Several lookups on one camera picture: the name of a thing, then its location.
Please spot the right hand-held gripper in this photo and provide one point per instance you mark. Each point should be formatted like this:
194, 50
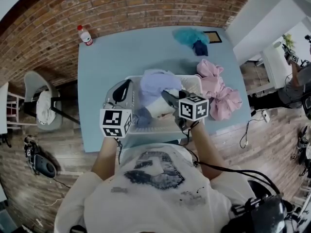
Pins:
194, 108

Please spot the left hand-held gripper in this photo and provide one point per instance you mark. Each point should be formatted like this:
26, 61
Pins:
115, 122

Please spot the white plastic laundry basket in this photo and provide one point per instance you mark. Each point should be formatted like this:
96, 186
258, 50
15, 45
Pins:
192, 84

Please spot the white clothes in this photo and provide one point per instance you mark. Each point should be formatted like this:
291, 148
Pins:
160, 107

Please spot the lavender garment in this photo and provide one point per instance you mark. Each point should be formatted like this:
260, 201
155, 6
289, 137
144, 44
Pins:
155, 86

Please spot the blue-grey clothes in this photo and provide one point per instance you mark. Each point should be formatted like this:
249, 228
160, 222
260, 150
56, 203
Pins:
143, 116

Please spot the pink garment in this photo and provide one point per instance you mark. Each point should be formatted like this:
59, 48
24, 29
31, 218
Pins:
223, 103

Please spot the person's right forearm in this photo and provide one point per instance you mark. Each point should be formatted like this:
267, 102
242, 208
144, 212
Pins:
204, 149

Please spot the person's left forearm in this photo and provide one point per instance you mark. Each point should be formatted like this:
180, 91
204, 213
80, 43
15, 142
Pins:
105, 156

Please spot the light blue table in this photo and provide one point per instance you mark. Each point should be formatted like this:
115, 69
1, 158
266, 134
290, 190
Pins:
116, 62

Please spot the dark blue cloth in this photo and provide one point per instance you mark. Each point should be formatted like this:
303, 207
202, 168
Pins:
200, 48

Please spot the teal fluffy cloth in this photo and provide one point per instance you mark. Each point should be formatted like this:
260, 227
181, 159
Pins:
190, 36

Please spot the plastic bottle with red label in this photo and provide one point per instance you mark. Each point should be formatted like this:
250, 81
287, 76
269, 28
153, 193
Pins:
85, 36

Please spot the white crumpled cloth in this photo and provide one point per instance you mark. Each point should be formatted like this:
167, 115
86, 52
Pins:
45, 109

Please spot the grey shell chair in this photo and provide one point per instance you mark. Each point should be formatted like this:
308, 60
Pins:
31, 81

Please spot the white power strip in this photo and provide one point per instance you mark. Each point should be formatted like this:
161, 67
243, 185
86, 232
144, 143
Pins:
266, 116

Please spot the white desk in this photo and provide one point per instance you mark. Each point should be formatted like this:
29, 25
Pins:
274, 67

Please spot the person's white printed t-shirt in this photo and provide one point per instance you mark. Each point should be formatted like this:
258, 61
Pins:
145, 203

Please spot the small white folding table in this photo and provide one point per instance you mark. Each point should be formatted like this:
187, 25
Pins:
3, 105

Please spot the small vase with green plant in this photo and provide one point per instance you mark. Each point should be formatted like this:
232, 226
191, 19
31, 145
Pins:
289, 39

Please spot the black waist-mounted equipment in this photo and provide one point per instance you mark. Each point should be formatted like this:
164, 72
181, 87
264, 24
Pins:
264, 217

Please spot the small black picture frame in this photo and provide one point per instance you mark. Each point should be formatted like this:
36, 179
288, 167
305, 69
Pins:
213, 37

